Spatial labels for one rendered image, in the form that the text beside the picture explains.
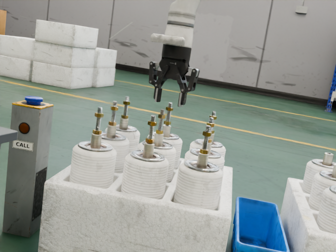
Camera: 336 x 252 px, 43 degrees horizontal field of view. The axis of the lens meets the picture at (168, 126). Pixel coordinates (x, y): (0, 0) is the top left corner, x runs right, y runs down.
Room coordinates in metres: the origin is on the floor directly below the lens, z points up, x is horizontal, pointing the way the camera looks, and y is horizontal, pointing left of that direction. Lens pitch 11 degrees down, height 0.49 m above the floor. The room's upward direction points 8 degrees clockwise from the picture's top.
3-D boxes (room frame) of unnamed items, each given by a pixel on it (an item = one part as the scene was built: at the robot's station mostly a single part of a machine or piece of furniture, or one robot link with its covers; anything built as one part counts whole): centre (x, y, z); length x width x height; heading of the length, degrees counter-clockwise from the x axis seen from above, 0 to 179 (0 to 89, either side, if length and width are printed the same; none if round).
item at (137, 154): (0.89, 0.03, 0.25); 0.08 x 0.08 x 0.01
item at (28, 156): (0.97, 0.32, 0.16); 0.07 x 0.07 x 0.31; 83
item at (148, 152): (0.89, 0.03, 0.26); 0.02 x 0.02 x 0.03
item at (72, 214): (1.00, 0.02, 0.09); 0.39 x 0.39 x 0.18; 83
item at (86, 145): (0.90, 0.15, 0.25); 0.08 x 0.08 x 0.01
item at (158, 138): (1.00, 0.02, 0.26); 0.02 x 0.02 x 0.03
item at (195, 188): (0.87, -0.08, 0.16); 0.10 x 0.10 x 0.18
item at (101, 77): (4.23, 0.86, 0.09); 0.39 x 0.39 x 0.18; 74
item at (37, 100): (0.97, 0.32, 0.32); 0.04 x 0.04 x 0.02
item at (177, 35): (1.10, 0.01, 0.52); 0.11 x 0.09 x 0.06; 155
